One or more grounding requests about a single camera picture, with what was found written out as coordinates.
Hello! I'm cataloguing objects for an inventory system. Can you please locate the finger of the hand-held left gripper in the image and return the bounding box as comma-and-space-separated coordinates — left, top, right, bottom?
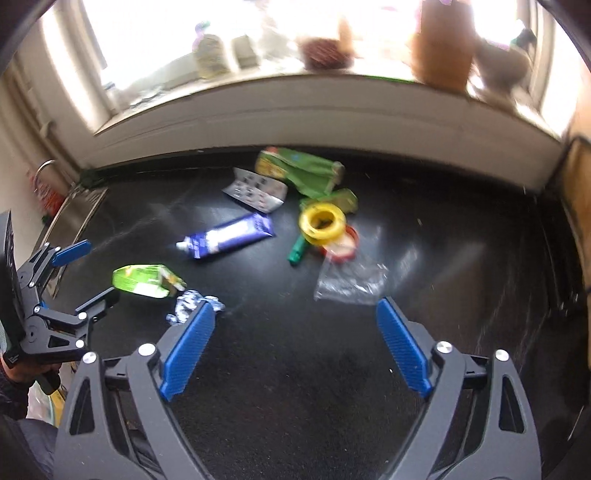
21, 286, 122, 361
17, 239, 92, 296

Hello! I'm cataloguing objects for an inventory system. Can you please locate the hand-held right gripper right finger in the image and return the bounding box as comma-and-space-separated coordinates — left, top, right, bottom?
375, 296, 543, 480

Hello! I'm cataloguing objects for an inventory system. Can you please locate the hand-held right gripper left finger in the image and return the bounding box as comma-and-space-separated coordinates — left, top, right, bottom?
54, 302, 218, 480

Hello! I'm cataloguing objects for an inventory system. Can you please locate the light green snack packet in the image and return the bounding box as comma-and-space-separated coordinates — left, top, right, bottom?
112, 264, 188, 300

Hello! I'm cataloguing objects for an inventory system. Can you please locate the silver foil wrapper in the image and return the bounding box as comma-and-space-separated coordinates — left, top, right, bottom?
165, 290, 226, 326

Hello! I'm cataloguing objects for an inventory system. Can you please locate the translucent plastic bag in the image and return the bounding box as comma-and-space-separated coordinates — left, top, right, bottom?
28, 382, 66, 426

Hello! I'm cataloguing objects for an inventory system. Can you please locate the green cardboard carton piece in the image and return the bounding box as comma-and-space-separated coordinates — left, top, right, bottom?
300, 188, 358, 215

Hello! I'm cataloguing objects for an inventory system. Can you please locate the large green paper bag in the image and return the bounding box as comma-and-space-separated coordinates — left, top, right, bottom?
255, 147, 346, 197

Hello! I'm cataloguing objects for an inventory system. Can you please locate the person's left hand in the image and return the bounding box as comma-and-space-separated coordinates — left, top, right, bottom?
0, 364, 45, 393

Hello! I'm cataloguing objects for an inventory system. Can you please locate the steel sink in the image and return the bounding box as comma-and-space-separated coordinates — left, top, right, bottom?
39, 182, 109, 296

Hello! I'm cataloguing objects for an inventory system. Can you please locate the red printed packet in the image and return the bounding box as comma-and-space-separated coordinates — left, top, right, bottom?
34, 180, 65, 219

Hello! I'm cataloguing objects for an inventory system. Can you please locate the clear crumpled plastic wrapper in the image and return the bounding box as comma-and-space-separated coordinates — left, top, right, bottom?
314, 256, 389, 305

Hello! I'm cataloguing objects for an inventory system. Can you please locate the curved metal faucet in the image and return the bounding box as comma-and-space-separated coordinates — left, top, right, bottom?
31, 159, 59, 186

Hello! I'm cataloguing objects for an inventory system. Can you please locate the red rimmed white lid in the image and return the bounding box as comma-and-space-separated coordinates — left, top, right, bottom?
321, 225, 360, 264

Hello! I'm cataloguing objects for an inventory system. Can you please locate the blue and white tube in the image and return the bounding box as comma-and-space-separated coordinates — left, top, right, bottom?
178, 213, 276, 263

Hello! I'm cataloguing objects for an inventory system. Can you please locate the green marker pen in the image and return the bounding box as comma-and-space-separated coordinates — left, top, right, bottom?
288, 235, 309, 266

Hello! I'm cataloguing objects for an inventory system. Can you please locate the yellow tape roll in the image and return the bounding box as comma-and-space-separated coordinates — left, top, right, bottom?
298, 202, 347, 245

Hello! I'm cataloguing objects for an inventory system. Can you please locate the person's dark clothing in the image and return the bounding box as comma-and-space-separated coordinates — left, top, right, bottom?
0, 415, 61, 480

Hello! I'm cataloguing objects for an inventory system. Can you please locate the silver blister pack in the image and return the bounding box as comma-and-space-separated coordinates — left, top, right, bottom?
222, 168, 288, 213

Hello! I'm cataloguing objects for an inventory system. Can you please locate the glass jar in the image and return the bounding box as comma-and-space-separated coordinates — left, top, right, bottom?
193, 34, 232, 79

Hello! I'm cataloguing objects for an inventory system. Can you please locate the grey block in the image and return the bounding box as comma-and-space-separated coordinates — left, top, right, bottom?
231, 36, 260, 70

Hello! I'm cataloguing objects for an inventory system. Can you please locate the beige ceramic figure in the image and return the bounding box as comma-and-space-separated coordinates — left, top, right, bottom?
471, 39, 532, 104

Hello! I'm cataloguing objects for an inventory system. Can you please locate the orange vase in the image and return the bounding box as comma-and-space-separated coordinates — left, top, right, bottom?
409, 0, 476, 93

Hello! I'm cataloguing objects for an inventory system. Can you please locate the brown woven basket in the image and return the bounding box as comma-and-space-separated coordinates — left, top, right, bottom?
298, 37, 356, 71

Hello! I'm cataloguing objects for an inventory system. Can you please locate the white wall pipe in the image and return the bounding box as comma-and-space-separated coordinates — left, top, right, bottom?
7, 48, 81, 183

